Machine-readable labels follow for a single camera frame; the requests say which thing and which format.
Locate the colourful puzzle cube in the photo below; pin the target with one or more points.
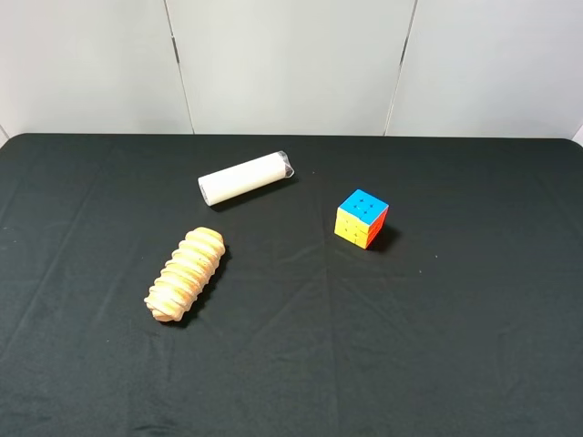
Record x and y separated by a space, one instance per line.
360 218

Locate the white cylindrical tube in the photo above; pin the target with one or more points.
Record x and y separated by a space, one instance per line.
231 182

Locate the twisted bread roll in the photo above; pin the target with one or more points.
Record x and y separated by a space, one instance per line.
185 275

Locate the black tablecloth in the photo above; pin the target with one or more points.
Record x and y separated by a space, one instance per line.
462 318

